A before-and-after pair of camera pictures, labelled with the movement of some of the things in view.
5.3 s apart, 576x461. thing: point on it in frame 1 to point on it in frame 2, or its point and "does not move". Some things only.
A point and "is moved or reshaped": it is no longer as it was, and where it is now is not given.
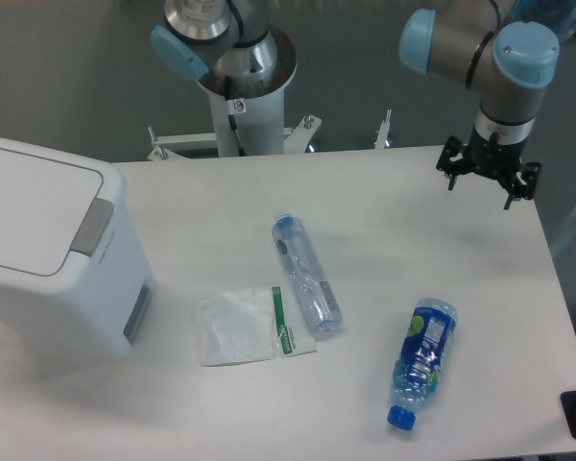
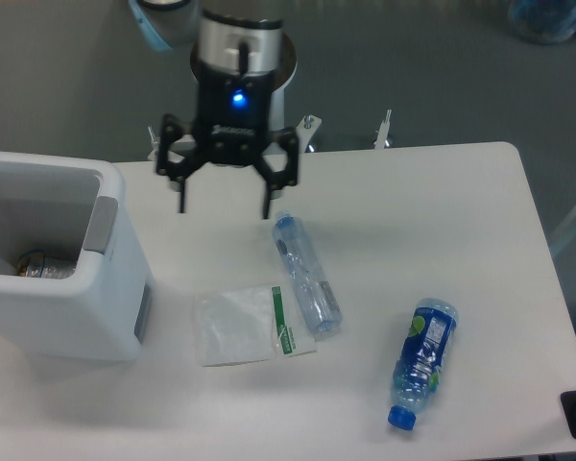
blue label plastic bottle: [422, 352] does not move
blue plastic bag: [568, 17] does not move
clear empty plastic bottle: [315, 293] does not move
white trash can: [64, 281] is moved or reshaped
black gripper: [490, 157] to [232, 115]
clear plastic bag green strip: [250, 326] does not move
